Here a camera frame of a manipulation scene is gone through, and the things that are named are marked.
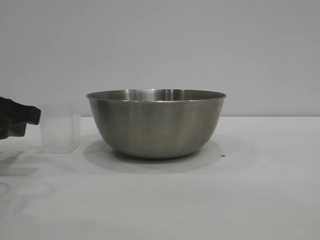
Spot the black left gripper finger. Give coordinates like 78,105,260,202
0,123,28,141
0,95,42,126

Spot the clear plastic measuring cup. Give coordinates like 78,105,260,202
37,99,81,154

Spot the stainless steel mixing bowl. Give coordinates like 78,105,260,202
85,88,228,160

